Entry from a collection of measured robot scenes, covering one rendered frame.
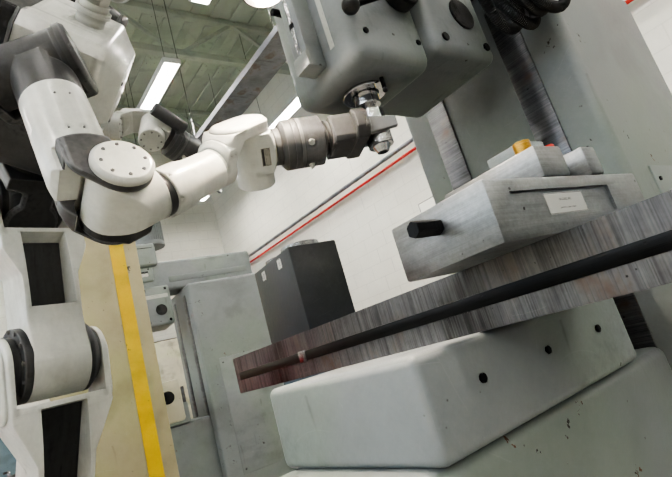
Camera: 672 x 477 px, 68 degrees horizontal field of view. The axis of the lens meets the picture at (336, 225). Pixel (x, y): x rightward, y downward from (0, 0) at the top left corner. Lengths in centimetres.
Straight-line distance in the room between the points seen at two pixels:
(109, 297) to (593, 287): 210
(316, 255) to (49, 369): 55
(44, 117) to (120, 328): 171
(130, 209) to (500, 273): 47
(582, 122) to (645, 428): 56
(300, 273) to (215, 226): 1015
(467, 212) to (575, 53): 67
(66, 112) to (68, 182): 10
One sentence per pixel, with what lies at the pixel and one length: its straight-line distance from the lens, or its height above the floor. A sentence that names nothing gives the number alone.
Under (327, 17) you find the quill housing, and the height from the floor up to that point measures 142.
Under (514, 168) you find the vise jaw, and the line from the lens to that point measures 65.
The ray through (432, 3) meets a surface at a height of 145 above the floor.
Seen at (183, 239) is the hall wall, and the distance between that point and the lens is 1083.
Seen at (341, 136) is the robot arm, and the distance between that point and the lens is 87.
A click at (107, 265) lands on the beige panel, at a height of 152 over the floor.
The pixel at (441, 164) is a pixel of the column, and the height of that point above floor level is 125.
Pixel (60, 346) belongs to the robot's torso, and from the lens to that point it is 111.
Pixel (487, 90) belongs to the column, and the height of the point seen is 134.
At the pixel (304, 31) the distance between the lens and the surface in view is 94.
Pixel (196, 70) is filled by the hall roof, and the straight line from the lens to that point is 957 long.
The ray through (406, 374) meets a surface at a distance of 58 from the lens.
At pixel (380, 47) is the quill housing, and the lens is 90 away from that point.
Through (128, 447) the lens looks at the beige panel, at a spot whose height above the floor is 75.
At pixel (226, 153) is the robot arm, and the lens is 79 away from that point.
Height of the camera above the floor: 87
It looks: 14 degrees up
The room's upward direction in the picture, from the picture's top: 16 degrees counter-clockwise
